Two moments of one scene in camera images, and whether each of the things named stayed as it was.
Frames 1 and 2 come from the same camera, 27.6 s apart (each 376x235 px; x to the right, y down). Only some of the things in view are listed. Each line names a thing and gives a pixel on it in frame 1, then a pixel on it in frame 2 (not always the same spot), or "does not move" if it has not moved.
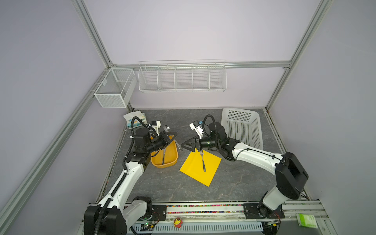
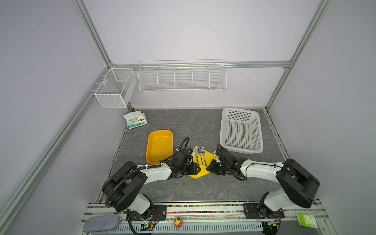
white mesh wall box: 115,89 does not move
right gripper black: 195,145 to 211,168
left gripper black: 163,135 to 193,170
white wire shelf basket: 182,76 does not move
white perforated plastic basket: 243,125 does not move
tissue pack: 136,123 does not move
